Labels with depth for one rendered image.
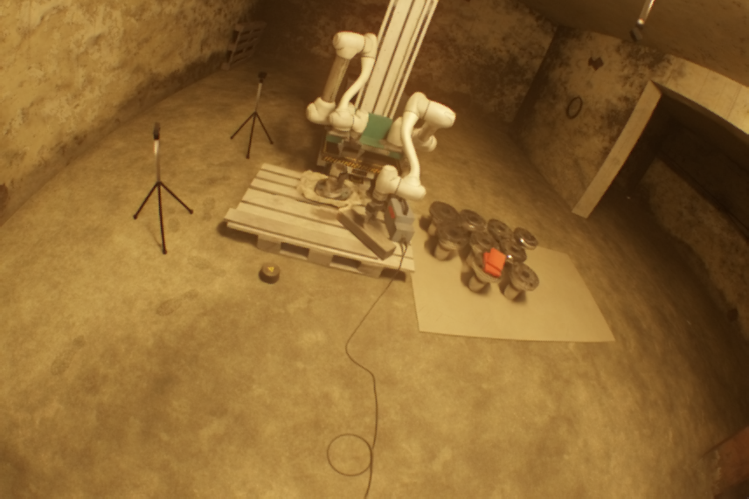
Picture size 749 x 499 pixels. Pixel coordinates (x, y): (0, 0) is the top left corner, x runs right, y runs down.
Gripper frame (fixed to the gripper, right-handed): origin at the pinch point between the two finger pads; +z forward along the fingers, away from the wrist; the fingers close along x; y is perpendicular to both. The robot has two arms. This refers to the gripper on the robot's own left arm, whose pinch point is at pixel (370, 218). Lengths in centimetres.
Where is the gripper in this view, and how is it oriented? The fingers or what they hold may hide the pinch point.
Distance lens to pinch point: 201.7
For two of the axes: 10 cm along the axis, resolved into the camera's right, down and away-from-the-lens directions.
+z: -3.1, 7.6, 5.7
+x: 6.4, -2.7, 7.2
